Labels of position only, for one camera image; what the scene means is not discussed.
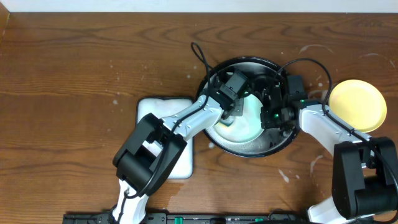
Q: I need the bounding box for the green yellow sponge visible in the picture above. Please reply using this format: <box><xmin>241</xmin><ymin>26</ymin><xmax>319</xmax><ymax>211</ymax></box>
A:
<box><xmin>220</xmin><ymin>116</ymin><xmax>236</xmax><ymax>126</ymax></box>

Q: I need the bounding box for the mint green plate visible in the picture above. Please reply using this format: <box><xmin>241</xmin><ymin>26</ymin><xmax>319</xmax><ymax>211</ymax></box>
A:
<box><xmin>208</xmin><ymin>95</ymin><xmax>264</xmax><ymax>143</ymax></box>

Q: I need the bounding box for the yellow plate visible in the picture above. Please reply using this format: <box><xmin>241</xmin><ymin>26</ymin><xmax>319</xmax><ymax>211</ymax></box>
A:
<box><xmin>328</xmin><ymin>80</ymin><xmax>387</xmax><ymax>133</ymax></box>

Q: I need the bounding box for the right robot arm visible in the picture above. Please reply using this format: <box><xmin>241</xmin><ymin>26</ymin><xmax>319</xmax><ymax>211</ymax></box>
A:
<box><xmin>261</xmin><ymin>84</ymin><xmax>397</xmax><ymax>223</ymax></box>

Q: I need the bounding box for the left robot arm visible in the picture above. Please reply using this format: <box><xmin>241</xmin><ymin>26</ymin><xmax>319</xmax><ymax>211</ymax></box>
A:
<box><xmin>112</xmin><ymin>87</ymin><xmax>249</xmax><ymax>223</ymax></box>

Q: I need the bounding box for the round black tray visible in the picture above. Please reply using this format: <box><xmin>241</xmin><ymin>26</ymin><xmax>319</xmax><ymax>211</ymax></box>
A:
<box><xmin>197</xmin><ymin>57</ymin><xmax>299</xmax><ymax>157</ymax></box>

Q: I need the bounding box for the black rectangular foam tray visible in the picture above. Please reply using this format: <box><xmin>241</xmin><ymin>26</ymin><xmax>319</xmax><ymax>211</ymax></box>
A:
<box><xmin>136</xmin><ymin>97</ymin><xmax>194</xmax><ymax>179</ymax></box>

